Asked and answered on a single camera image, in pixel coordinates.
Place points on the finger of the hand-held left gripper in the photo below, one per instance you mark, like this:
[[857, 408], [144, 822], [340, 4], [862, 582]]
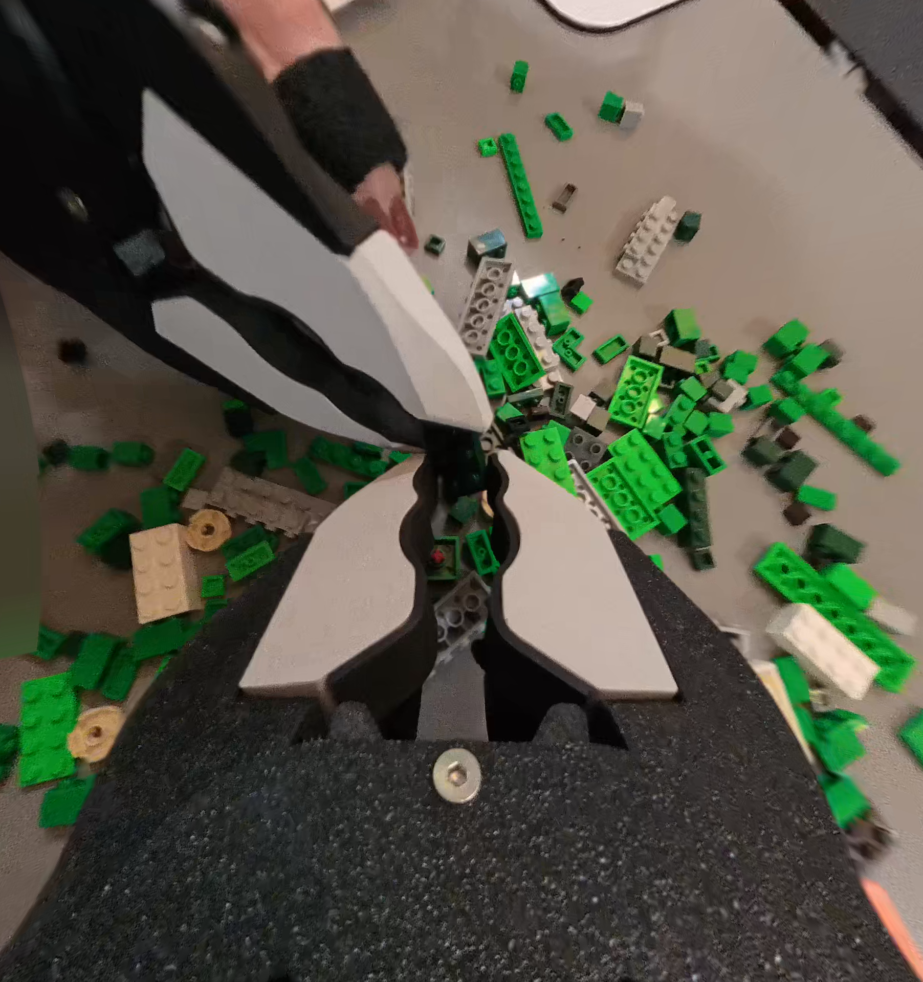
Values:
[[231, 345], [277, 230]]

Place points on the wide green toy plate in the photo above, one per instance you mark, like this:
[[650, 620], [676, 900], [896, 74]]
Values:
[[795, 575]]

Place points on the person's left forearm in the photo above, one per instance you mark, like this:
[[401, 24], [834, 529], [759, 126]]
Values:
[[285, 31]]

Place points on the orange brick separator tool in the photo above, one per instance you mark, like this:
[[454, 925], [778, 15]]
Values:
[[895, 932]]

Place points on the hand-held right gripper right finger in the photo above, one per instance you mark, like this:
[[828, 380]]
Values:
[[576, 606]]

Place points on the dark green toy block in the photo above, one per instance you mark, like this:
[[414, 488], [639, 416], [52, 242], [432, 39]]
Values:
[[688, 226]]

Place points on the pile of green toy bricks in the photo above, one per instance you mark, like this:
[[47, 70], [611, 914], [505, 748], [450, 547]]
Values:
[[638, 460]]

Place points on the black flat object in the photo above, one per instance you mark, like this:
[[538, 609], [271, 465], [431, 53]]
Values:
[[906, 61]]

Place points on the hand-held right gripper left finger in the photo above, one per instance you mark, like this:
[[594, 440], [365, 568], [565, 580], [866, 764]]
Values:
[[346, 598]]

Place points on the white toy block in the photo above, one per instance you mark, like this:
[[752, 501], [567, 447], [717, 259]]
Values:
[[822, 648]]

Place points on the tan toy block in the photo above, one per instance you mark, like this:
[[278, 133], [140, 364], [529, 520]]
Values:
[[162, 571]]

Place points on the dark green toy plate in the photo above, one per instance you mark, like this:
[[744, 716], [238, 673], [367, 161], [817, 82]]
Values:
[[461, 468]]

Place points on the tan round toy piece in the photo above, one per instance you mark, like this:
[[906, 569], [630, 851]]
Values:
[[195, 538], [82, 742]]

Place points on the white rounded object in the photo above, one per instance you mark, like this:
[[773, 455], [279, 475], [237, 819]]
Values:
[[607, 9]]

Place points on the long grey toy plate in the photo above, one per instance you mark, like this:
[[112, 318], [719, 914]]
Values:
[[646, 242]]

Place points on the person's left hand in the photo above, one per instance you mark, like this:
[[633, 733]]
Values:
[[339, 115]]

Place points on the long green toy plate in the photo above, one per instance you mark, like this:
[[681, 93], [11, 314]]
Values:
[[519, 184]]

